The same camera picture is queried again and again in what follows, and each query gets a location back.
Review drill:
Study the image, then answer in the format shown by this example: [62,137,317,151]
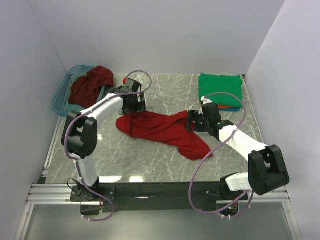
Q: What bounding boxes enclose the dark red t shirt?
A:
[68,66,115,109]

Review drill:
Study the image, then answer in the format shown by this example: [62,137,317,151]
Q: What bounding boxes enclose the green folded t shirt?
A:
[198,73,243,108]

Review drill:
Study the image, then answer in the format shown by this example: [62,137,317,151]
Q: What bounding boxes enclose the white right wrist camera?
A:
[199,96,212,105]

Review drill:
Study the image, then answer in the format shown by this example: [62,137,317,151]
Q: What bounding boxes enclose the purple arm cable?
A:
[61,70,153,223]
[188,91,255,221]

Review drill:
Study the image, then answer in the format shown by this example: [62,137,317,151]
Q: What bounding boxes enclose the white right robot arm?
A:
[185,103,290,200]

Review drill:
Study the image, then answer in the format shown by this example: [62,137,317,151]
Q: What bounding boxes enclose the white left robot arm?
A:
[61,77,146,201]

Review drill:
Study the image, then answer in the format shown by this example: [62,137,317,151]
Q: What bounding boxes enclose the orange folded t shirt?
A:
[218,105,237,108]

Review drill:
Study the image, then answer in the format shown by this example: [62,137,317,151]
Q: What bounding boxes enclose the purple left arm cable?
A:
[61,70,153,223]

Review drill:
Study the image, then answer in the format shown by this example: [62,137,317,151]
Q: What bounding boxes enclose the blue transparent plastic bin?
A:
[51,65,95,118]

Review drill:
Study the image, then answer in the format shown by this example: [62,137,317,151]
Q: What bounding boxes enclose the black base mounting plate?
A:
[70,181,243,216]

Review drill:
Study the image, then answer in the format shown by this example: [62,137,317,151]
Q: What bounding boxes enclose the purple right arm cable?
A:
[188,91,255,221]

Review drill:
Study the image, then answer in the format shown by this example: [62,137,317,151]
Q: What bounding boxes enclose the bright red t shirt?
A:
[115,110,211,161]

